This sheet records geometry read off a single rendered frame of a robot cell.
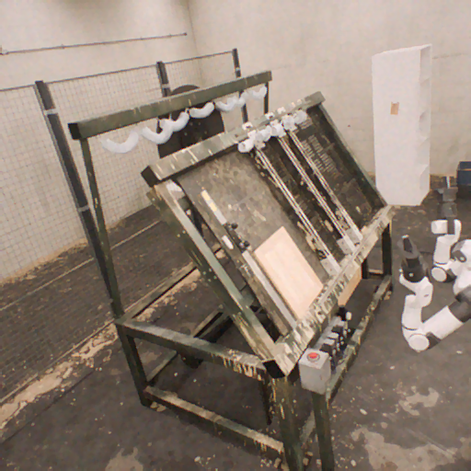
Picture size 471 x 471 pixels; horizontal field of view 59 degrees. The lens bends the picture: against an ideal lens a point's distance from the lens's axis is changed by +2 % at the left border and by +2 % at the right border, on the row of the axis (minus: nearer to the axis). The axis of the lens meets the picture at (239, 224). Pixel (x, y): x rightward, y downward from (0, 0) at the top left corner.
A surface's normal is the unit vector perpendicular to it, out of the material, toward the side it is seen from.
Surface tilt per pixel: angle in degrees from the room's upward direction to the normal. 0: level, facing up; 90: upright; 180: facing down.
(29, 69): 90
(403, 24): 90
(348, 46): 90
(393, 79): 90
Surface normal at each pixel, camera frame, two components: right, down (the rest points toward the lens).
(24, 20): 0.80, 0.10
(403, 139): -0.57, 0.40
